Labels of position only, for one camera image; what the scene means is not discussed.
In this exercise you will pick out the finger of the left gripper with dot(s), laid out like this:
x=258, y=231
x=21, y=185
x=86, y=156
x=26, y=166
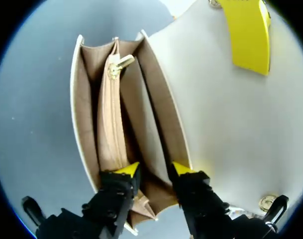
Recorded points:
x=248, y=37

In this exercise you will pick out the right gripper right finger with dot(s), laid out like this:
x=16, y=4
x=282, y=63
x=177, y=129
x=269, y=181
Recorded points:
x=198, y=199

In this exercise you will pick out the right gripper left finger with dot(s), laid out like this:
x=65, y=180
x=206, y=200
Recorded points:
x=114, y=194

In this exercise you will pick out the white bag with tan lining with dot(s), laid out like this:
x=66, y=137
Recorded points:
x=216, y=119

